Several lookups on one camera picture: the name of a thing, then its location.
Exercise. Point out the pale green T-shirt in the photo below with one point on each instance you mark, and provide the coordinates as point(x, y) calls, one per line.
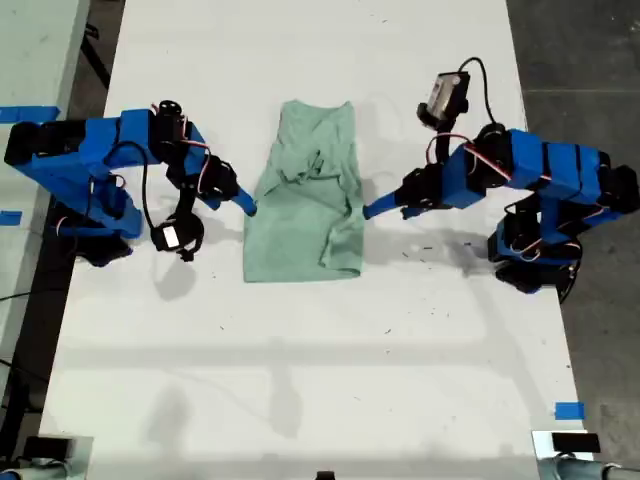
point(290, 240)

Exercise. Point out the grey tube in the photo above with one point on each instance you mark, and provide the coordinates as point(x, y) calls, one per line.
point(30, 473)
point(580, 471)

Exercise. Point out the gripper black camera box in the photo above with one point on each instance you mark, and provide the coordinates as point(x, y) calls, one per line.
point(445, 95)
point(170, 237)

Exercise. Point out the grey plate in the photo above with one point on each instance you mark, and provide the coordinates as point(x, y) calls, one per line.
point(82, 450)

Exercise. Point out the black box on white plate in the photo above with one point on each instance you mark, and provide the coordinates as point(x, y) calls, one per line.
point(575, 442)

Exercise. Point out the black box on grey plate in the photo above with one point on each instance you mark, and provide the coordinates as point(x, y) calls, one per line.
point(47, 446)

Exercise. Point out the square blue tape patch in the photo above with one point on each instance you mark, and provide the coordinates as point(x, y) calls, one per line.
point(570, 410)

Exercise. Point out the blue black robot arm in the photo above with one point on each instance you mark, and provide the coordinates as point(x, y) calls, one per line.
point(560, 165)
point(65, 165)

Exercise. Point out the long blue tape strip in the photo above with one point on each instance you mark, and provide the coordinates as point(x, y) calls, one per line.
point(25, 114)

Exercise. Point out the short blue tape strip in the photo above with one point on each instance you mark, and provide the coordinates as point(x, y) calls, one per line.
point(10, 218)

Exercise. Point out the black stand bar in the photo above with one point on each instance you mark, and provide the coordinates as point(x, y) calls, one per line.
point(95, 55)

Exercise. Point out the camera black stalk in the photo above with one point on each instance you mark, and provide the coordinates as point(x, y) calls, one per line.
point(440, 145)
point(185, 202)

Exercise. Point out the pale side table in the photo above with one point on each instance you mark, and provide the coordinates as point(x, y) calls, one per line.
point(30, 50)

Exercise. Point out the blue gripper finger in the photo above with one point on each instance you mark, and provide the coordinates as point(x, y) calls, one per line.
point(382, 204)
point(215, 204)
point(409, 213)
point(247, 202)

